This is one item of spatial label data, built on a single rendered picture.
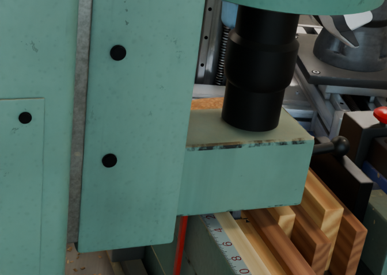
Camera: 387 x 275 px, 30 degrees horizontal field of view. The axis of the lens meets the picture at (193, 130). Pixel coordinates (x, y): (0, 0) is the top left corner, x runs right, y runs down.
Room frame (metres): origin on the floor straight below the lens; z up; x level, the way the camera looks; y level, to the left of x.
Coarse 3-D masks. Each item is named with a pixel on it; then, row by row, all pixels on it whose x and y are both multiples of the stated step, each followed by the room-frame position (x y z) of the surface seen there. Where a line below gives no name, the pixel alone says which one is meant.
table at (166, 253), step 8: (176, 240) 0.58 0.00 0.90; (160, 248) 0.62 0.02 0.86; (168, 248) 0.59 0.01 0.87; (160, 256) 0.61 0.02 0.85; (168, 256) 0.59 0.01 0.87; (184, 256) 0.56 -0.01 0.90; (168, 264) 0.59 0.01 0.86; (184, 264) 0.55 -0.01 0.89; (360, 264) 0.58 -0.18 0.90; (168, 272) 0.59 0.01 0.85; (184, 272) 0.55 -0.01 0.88; (192, 272) 0.53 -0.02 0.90; (328, 272) 0.56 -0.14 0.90; (360, 272) 0.56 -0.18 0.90; (368, 272) 0.57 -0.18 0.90
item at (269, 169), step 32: (192, 128) 0.55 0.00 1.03; (224, 128) 0.56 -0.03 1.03; (288, 128) 0.58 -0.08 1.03; (192, 160) 0.52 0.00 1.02; (224, 160) 0.53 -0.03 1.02; (256, 160) 0.54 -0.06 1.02; (288, 160) 0.55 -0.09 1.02; (192, 192) 0.52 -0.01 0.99; (224, 192) 0.53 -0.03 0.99; (256, 192) 0.54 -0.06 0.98; (288, 192) 0.56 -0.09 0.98
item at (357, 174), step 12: (312, 156) 0.64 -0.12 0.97; (324, 156) 0.63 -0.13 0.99; (336, 156) 0.61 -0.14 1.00; (312, 168) 0.64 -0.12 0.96; (324, 168) 0.62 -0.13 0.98; (336, 168) 0.60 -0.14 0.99; (348, 168) 0.59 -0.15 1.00; (324, 180) 0.62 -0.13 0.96; (336, 180) 0.60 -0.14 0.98; (348, 180) 0.58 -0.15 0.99; (360, 180) 0.57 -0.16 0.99; (336, 192) 0.60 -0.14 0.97; (348, 192) 0.58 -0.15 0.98; (360, 192) 0.57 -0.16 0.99; (348, 204) 0.57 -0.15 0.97; (360, 204) 0.57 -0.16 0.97; (360, 216) 0.57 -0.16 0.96
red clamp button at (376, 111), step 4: (376, 108) 0.68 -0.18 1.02; (380, 108) 0.67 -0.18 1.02; (384, 108) 0.67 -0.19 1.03; (376, 112) 0.67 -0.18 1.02; (380, 112) 0.66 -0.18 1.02; (384, 112) 0.66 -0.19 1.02; (376, 116) 0.66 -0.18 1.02; (380, 116) 0.66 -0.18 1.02; (384, 116) 0.66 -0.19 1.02; (380, 120) 0.66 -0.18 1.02; (384, 120) 0.66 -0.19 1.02
